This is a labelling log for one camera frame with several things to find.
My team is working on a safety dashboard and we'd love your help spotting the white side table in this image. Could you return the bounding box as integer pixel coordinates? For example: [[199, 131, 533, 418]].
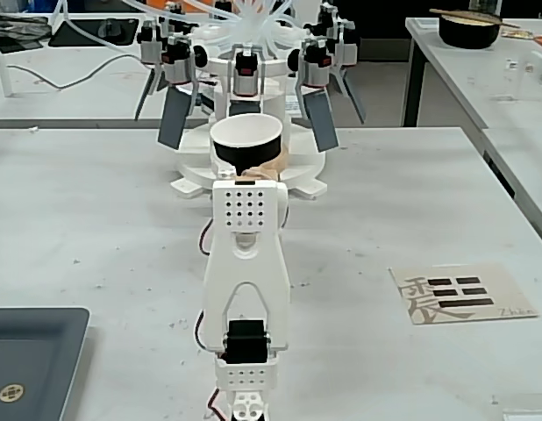
[[404, 16, 542, 236]]

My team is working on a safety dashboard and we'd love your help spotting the round gold emblem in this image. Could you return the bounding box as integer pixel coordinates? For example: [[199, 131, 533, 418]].
[[0, 382, 25, 404]]

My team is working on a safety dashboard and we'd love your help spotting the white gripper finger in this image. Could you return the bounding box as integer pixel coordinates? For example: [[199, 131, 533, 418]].
[[208, 134, 238, 180]]

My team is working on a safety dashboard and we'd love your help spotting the printed paper mat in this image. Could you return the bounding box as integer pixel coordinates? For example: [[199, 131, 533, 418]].
[[388, 262, 541, 328]]

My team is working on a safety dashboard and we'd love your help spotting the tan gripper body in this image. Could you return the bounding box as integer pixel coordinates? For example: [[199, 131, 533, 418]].
[[243, 164, 283, 182]]

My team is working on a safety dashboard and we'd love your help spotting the black desk pad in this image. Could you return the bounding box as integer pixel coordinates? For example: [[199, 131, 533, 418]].
[[47, 19, 140, 48]]

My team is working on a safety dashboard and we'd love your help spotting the dark grey bundle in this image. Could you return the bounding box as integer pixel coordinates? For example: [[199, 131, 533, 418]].
[[0, 9, 53, 54]]

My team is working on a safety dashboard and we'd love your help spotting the red black servo wire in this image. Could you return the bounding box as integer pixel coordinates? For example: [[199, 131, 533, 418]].
[[196, 218, 216, 258]]

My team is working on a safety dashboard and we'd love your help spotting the translucent tube bundle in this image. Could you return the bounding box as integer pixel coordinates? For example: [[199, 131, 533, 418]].
[[55, 0, 307, 61]]

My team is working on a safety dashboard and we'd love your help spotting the white bracket stand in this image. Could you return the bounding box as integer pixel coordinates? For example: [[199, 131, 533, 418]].
[[0, 46, 27, 98]]

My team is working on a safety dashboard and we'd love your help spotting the grey plastic tray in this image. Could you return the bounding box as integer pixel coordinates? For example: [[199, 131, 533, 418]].
[[0, 306, 101, 421]]

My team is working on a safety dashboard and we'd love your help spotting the black bowl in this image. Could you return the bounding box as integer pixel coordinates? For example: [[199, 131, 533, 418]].
[[438, 11, 503, 49]]

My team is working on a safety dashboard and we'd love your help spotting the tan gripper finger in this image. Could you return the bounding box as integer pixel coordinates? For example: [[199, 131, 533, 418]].
[[261, 146, 291, 172]]

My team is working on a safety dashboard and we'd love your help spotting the orange packet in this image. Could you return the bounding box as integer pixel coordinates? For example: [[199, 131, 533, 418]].
[[501, 29, 542, 48]]

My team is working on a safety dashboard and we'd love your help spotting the wooden chopstick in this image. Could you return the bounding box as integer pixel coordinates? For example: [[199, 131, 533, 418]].
[[429, 7, 522, 30]]

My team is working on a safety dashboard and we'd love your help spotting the grey dispenser flap plate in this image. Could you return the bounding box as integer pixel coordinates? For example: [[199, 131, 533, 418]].
[[229, 99, 263, 118], [303, 89, 340, 153], [155, 86, 189, 150], [332, 65, 367, 125], [133, 65, 168, 122]]

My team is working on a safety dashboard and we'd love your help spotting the white background table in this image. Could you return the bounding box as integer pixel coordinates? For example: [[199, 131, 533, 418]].
[[0, 11, 219, 120]]

